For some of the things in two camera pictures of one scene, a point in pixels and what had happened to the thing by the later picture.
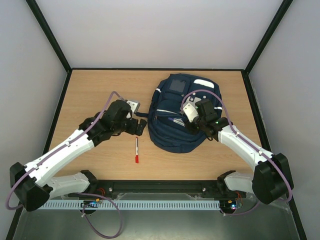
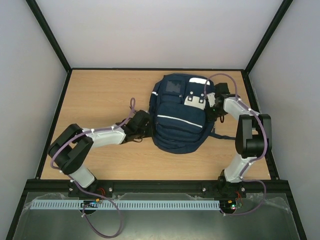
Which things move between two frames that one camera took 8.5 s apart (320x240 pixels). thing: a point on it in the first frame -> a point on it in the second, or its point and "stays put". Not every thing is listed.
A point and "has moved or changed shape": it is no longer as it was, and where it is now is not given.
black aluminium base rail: [114, 187] stays put
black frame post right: [267, 37] stays put
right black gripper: [191, 126] -> [211, 113]
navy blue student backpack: [168, 129] has moved or changed shape
